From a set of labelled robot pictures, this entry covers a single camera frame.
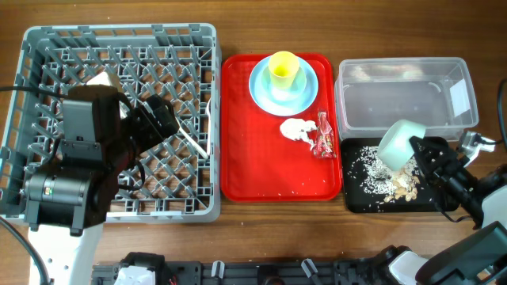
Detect white plastic spoon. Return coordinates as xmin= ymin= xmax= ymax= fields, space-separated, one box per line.
xmin=177 ymin=99 xmax=212 ymax=160

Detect mint green bowl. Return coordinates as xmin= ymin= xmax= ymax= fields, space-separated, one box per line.
xmin=377 ymin=120 xmax=426 ymax=171

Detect rice and food scraps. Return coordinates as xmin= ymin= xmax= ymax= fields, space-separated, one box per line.
xmin=346 ymin=146 xmax=420 ymax=203

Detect red snack wrapper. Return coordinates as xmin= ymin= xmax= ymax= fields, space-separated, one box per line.
xmin=312 ymin=111 xmax=336 ymax=158

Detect yellow plastic cup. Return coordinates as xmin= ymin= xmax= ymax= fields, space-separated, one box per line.
xmin=268 ymin=51 xmax=299 ymax=89

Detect white napkin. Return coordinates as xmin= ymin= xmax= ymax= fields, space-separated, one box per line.
xmin=280 ymin=118 xmax=317 ymax=150

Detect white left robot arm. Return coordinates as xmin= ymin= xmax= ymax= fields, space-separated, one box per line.
xmin=25 ymin=92 xmax=178 ymax=284

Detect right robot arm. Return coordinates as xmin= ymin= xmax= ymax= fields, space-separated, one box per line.
xmin=388 ymin=136 xmax=506 ymax=284

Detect grey dishwasher rack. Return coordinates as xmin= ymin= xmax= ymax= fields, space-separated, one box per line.
xmin=1 ymin=23 xmax=222 ymax=224

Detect black waste tray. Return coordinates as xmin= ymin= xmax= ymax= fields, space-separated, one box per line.
xmin=340 ymin=138 xmax=459 ymax=213

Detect clear plastic bin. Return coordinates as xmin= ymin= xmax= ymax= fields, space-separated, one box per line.
xmin=334 ymin=57 xmax=479 ymax=141

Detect red plastic tray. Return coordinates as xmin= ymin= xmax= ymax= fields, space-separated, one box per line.
xmin=219 ymin=54 xmax=343 ymax=203

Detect light blue plate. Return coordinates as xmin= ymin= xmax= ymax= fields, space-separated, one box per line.
xmin=249 ymin=55 xmax=318 ymax=116

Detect black mounting rail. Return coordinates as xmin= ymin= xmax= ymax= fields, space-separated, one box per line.
xmin=91 ymin=247 xmax=396 ymax=285

